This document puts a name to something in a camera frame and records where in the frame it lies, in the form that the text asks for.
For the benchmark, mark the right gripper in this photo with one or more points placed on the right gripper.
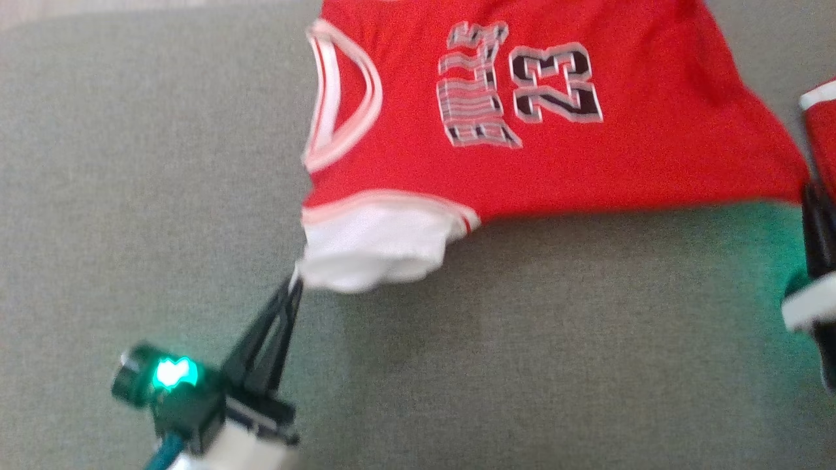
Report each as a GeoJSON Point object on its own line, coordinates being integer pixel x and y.
{"type": "Point", "coordinates": [813, 303]}

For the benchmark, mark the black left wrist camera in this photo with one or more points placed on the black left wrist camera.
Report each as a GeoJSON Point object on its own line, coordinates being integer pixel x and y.
{"type": "Point", "coordinates": [170, 385]}

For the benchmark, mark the red white basketball jersey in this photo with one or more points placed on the red white basketball jersey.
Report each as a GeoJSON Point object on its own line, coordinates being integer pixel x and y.
{"type": "Point", "coordinates": [824, 130]}
{"type": "Point", "coordinates": [588, 170]}

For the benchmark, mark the grey fabric sofa seat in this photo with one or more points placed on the grey fabric sofa seat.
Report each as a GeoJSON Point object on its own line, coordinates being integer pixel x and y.
{"type": "Point", "coordinates": [522, 359]}

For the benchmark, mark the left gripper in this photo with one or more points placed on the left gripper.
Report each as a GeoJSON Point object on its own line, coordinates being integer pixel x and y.
{"type": "Point", "coordinates": [255, 437]}

